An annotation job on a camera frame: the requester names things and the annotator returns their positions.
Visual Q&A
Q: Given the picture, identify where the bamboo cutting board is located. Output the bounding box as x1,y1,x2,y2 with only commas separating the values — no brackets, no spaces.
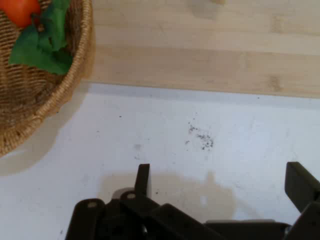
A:
84,0,320,99

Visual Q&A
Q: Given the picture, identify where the orange fruit with green leaves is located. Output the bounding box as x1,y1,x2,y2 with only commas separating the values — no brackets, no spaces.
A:
0,0,74,76

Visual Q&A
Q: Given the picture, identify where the woven wicker basket with handles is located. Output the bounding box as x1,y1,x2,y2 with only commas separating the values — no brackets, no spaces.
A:
0,0,94,157

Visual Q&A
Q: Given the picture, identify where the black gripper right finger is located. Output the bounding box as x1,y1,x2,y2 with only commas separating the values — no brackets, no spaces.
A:
284,161,320,240

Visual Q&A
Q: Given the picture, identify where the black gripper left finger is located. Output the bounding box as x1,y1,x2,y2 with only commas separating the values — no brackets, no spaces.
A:
64,163,221,240

